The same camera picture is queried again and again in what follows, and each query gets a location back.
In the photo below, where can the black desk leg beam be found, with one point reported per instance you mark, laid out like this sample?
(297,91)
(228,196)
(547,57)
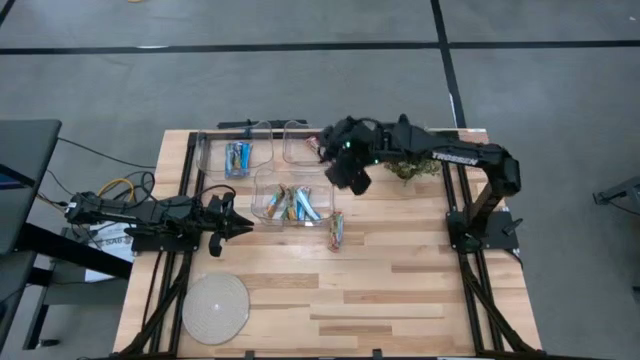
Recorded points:
(75,250)

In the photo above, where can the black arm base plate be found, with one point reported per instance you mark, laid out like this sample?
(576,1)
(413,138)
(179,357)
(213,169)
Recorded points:
(500,235)
(150,245)

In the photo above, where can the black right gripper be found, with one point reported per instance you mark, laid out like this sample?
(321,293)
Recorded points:
(350,142)

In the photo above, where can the black aluminium table frame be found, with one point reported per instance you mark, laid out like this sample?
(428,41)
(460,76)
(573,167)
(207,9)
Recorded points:
(193,135)

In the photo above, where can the black table edge clamp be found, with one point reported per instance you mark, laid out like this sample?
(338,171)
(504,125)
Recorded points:
(249,354)
(377,354)

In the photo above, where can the clear plastic bin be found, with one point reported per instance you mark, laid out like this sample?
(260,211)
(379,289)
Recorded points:
(297,150)
(260,190)
(212,150)

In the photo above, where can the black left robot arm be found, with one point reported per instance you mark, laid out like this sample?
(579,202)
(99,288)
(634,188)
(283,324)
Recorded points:
(140,212)

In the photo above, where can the grey chair base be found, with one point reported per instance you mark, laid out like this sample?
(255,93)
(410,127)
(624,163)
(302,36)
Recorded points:
(622,190)

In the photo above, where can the white labelled box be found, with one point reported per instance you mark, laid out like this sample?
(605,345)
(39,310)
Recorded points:
(112,240)

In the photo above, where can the green orange granola bar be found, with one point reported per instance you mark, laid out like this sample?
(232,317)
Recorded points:
(276,202)
(291,206)

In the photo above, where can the dark grey desk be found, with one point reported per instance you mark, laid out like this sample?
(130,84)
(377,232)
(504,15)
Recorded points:
(25,165)

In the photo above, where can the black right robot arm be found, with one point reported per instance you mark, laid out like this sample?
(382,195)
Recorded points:
(465,157)

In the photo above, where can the round woven beige mat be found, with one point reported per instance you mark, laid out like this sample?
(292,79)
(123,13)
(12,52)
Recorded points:
(215,309)

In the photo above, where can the green potted plant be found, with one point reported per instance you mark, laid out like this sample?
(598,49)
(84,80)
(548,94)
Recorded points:
(412,170)

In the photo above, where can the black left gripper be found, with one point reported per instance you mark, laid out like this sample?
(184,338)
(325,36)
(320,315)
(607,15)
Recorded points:
(220,222)

